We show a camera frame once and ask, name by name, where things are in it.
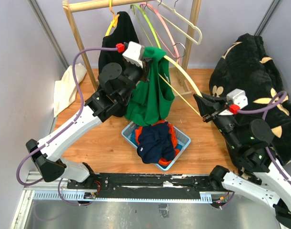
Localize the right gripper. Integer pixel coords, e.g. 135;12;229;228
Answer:
194;91;243;149

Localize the pale yellow hanger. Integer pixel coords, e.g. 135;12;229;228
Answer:
158;42;205;117

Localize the pink plastic hanger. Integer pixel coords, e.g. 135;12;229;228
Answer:
138;2;181;64

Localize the green t shirt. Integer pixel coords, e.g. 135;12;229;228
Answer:
124;47;175;126

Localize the white plastic hanger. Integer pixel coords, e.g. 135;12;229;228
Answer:
155;0;203;45

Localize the lime green hanger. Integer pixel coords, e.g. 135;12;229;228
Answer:
130;3;161;48

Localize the navy blue t shirt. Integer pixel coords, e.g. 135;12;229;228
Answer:
136;122;177;164

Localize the orange t shirt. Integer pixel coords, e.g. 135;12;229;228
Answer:
134;119;181;167

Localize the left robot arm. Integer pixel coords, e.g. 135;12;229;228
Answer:
26;58;153;189

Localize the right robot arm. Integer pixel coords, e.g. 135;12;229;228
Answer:
193;89;291;229

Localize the black printed t shirt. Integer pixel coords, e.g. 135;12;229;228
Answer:
98;11;139;74

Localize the wooden clothes rack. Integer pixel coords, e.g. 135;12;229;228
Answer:
62;0;202;97

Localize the light blue plastic basket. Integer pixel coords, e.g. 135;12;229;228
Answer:
121;120;191;171

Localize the black floral blanket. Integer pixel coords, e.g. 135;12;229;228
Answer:
209;33;291;166

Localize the cream white cloth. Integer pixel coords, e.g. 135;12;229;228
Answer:
53;65;77;117

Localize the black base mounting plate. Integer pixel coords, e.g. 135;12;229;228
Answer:
67;173;227;201

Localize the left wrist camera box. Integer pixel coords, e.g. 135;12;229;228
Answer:
116;42;145;69

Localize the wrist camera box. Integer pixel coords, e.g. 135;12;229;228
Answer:
219;89;248;115
116;42;145;69

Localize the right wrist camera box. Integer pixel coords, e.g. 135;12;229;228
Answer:
219;89;248;115

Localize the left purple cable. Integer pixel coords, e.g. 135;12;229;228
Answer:
16;47;119;207

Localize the purple cable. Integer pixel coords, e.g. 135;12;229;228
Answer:
16;47;119;207
238;90;291;189

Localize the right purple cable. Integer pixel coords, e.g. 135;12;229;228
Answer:
238;90;291;189

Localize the aluminium rail frame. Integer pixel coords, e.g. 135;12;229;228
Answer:
10;170;291;229

